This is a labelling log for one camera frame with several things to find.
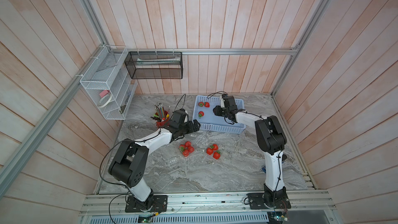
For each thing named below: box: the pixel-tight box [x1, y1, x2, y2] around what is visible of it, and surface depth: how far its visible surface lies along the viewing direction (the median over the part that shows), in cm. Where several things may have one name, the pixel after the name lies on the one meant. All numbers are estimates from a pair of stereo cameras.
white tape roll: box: [97, 93, 113, 108], surface depth 81 cm
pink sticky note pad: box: [98, 89, 110, 98], surface depth 83 cm
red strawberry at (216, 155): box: [212, 150, 221, 160], surface depth 89 cm
